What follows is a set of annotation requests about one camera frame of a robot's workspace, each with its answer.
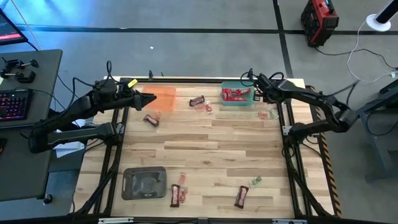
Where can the red KitKat bar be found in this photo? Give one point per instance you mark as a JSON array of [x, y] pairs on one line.
[[242, 91], [238, 99], [227, 95]]

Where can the white round fan stand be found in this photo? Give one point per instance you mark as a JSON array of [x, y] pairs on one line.
[[377, 23]]

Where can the grey metal stand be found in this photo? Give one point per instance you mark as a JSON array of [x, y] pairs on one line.
[[382, 140]]

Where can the clear-wrapped red candy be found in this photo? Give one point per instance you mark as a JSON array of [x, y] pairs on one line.
[[199, 107], [263, 114], [182, 179], [208, 108], [183, 195]]

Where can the teal translucent plastic bin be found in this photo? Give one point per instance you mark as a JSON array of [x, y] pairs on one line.
[[237, 104]]

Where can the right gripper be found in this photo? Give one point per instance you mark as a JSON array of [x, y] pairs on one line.
[[270, 88]]

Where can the red and black tool case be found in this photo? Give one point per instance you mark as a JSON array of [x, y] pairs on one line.
[[320, 21]]

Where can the desk monitor with red screen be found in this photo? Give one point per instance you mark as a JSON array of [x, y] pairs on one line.
[[11, 31]]

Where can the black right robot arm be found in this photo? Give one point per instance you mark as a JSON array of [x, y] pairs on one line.
[[314, 95]]

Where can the yellow tag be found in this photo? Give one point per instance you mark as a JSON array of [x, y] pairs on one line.
[[132, 83]]

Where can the clear-wrapped green candy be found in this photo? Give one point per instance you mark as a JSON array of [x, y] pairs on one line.
[[255, 181], [273, 114]]

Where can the yellow-black hazard tape strip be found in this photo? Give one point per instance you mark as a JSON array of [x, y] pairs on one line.
[[331, 180]]

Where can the white paper sheets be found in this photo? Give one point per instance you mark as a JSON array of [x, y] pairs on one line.
[[66, 151]]

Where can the brown Snickers bar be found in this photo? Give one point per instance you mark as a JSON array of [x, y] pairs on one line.
[[151, 120], [175, 196], [196, 100], [241, 197]]

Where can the black clamp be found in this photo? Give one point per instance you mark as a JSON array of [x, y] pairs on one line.
[[25, 77], [18, 64]]

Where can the backlit black keyboard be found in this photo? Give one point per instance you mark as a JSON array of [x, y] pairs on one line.
[[14, 104]]

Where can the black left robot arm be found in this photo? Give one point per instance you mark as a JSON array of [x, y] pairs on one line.
[[77, 107]]

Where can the silver frame bracket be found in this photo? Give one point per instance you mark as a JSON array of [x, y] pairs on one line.
[[115, 220], [289, 221]]

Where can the black round knob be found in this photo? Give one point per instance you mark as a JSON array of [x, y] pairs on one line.
[[48, 199]]

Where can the grey translucent plastic bin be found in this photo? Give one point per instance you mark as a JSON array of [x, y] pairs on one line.
[[143, 183]]

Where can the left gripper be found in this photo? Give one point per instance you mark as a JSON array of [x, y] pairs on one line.
[[132, 99]]

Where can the orange translucent plastic bin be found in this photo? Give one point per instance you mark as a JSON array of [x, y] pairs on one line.
[[164, 98]]

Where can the dark grey desk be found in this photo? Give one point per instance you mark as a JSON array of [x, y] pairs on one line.
[[25, 174]]

